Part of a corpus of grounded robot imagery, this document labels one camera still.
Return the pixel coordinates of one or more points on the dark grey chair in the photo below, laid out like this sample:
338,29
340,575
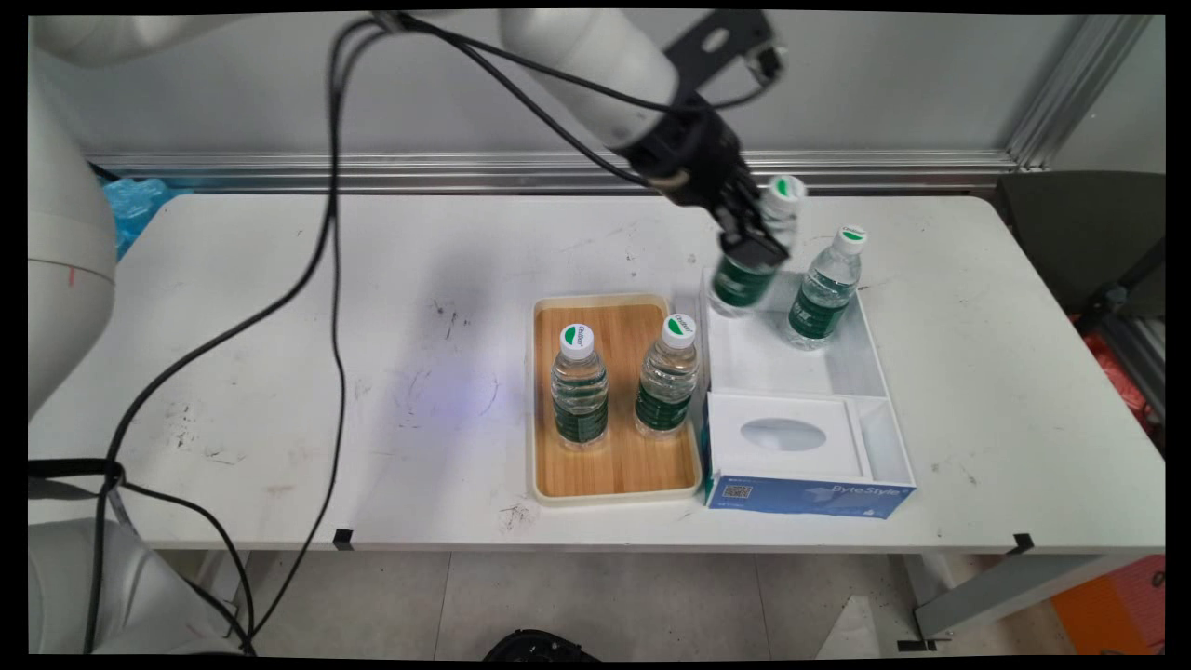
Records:
1079,233

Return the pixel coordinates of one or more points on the blue plastic bottle pack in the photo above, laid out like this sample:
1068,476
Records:
140,205

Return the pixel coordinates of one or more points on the red bag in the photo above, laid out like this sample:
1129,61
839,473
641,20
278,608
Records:
1112,377

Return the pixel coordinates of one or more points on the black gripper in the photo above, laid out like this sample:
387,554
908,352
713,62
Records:
693,158

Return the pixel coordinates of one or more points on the black tape piece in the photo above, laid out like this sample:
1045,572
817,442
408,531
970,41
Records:
1023,544
344,539

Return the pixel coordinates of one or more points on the horizontal aluminium frame rail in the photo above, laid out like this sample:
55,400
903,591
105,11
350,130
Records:
465,172

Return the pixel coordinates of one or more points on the aluminium frame post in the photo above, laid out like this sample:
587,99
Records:
1079,88

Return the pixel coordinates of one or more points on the white box with blue side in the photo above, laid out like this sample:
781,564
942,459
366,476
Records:
800,447

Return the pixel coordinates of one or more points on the black object on floor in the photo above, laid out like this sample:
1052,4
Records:
540,647

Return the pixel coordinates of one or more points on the white table leg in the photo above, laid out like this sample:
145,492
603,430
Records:
1014,591
228,577

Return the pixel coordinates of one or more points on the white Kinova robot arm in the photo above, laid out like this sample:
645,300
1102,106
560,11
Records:
70,242

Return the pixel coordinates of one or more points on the water bottle green label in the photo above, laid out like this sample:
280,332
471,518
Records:
819,298
667,391
742,284
581,391

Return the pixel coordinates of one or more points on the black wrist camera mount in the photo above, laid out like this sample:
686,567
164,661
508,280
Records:
716,42

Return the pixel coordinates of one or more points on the bamboo tray with cream rim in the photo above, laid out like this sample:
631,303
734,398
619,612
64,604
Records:
619,400

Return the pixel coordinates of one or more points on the orange box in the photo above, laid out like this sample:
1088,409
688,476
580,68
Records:
1112,609

